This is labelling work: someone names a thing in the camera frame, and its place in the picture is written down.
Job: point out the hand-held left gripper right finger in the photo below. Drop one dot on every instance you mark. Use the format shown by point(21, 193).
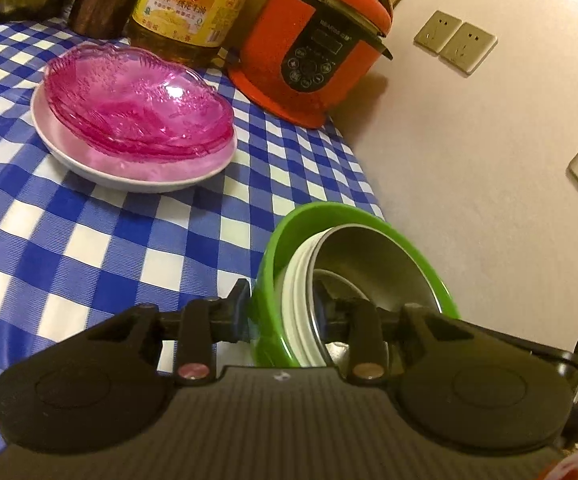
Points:
point(325, 312)

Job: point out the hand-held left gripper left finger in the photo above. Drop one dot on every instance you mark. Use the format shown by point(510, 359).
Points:
point(239, 317)

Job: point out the cream white bowl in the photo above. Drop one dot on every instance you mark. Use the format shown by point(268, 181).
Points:
point(294, 300)

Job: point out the green plastic bowl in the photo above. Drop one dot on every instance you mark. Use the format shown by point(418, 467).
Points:
point(269, 285)

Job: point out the stainless steel bowl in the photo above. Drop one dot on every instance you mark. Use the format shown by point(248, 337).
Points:
point(379, 265)

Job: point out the pink patterned glass bowl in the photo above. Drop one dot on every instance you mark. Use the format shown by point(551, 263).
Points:
point(134, 90)
point(179, 152)
point(169, 141)

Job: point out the white round plate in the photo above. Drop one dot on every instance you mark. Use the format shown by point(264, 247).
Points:
point(119, 172)

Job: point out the blue white checkered tablecloth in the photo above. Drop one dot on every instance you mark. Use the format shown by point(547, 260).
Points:
point(94, 260)

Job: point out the red electric pressure cooker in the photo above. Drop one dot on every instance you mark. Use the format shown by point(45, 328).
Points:
point(314, 40)

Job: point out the cooking oil bottle yellow cap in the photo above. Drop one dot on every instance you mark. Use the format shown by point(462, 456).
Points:
point(184, 10)

